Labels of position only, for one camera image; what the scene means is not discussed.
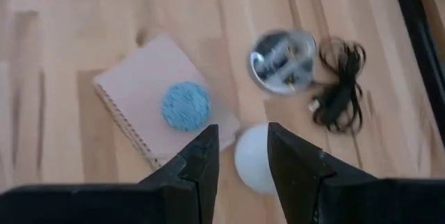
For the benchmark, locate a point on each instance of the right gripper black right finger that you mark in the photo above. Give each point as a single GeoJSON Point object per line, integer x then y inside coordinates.
{"type": "Point", "coordinates": [330, 199]}

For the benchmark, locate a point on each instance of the white flood lightbulb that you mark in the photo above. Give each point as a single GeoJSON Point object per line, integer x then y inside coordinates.
{"type": "Point", "coordinates": [252, 158]}

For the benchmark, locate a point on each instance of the black aluminium table frame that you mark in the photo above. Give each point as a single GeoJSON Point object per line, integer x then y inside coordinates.
{"type": "Point", "coordinates": [417, 43]}

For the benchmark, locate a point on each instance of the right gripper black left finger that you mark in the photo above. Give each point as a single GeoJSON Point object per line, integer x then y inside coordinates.
{"type": "Point", "coordinates": [167, 199]}

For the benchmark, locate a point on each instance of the beige spiral notebook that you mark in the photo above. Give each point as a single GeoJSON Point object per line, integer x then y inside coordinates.
{"type": "Point", "coordinates": [139, 88]}

